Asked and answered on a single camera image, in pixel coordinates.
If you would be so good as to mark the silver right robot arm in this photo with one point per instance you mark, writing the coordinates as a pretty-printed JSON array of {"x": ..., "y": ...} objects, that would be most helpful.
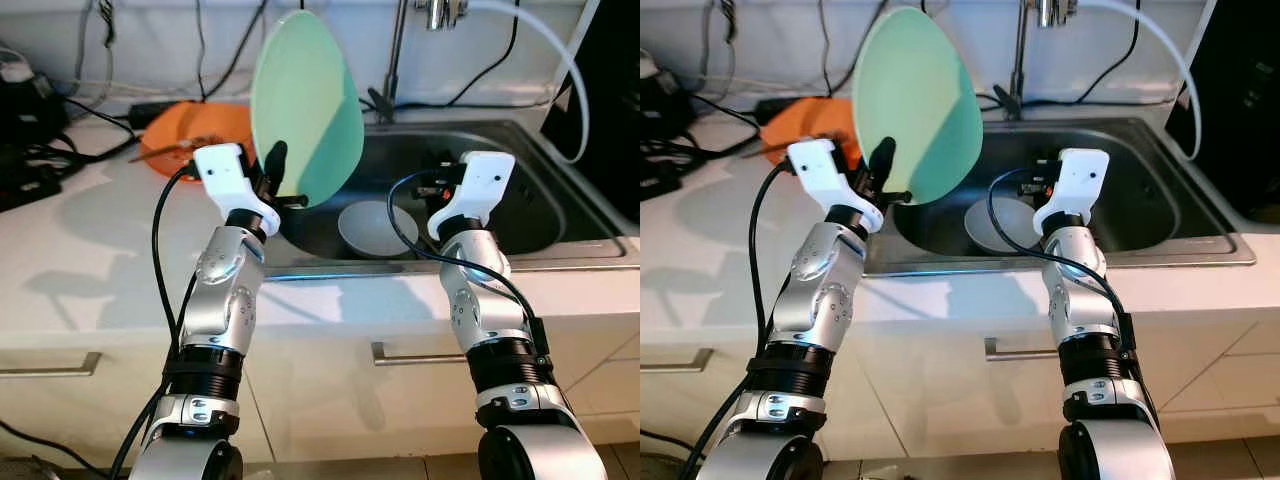
[
  {"x": 1080, "y": 300},
  {"x": 480, "y": 300}
]

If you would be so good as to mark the stainless steel sink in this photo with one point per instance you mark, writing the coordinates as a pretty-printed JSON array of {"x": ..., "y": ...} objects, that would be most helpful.
[
  {"x": 540, "y": 200},
  {"x": 1160, "y": 200}
]

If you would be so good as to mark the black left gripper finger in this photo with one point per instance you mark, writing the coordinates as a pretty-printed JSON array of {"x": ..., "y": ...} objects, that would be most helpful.
[
  {"x": 883, "y": 158},
  {"x": 276, "y": 162},
  {"x": 294, "y": 200},
  {"x": 899, "y": 196}
]

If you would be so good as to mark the black water dispenser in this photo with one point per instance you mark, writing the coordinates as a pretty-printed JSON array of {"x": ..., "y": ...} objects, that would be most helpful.
[
  {"x": 1240, "y": 110},
  {"x": 610, "y": 120}
]

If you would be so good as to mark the light green plate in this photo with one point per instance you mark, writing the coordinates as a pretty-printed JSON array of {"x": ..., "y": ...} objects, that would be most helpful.
[
  {"x": 310, "y": 100},
  {"x": 915, "y": 100}
]

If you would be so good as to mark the small black power brick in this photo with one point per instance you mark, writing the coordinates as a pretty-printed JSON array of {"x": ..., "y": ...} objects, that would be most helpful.
[
  {"x": 150, "y": 106},
  {"x": 777, "y": 103}
]

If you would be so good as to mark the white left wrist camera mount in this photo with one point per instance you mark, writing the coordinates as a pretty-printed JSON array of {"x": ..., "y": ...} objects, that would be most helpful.
[
  {"x": 825, "y": 170},
  {"x": 230, "y": 175}
]

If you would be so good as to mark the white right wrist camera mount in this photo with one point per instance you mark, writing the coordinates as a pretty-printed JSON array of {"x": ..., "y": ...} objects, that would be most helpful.
[
  {"x": 1075, "y": 185},
  {"x": 480, "y": 190}
]

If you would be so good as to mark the orange plastic bowl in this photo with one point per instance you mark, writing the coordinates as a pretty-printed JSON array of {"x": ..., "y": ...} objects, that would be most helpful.
[
  {"x": 800, "y": 118},
  {"x": 180, "y": 125}
]

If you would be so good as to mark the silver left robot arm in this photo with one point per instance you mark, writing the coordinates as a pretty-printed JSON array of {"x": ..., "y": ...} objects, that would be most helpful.
[
  {"x": 825, "y": 290},
  {"x": 225, "y": 290}
]

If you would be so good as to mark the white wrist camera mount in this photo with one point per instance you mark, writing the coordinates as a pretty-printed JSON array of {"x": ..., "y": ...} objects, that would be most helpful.
[
  {"x": 480, "y": 190},
  {"x": 825, "y": 170},
  {"x": 1075, "y": 185},
  {"x": 230, "y": 175}
]

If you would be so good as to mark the black boxy electrical device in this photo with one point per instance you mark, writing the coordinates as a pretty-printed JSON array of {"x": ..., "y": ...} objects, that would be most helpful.
[
  {"x": 660, "y": 95},
  {"x": 25, "y": 100}
]

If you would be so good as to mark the black power strip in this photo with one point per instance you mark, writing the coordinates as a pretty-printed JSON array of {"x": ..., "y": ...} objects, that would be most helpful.
[
  {"x": 30, "y": 180},
  {"x": 662, "y": 172}
]

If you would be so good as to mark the white kitchen cabinet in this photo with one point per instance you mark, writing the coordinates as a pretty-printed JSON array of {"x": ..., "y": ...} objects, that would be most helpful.
[
  {"x": 330, "y": 400},
  {"x": 930, "y": 390}
]

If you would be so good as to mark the white bowl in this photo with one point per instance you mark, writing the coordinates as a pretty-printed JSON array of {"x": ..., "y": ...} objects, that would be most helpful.
[
  {"x": 365, "y": 230},
  {"x": 990, "y": 225}
]

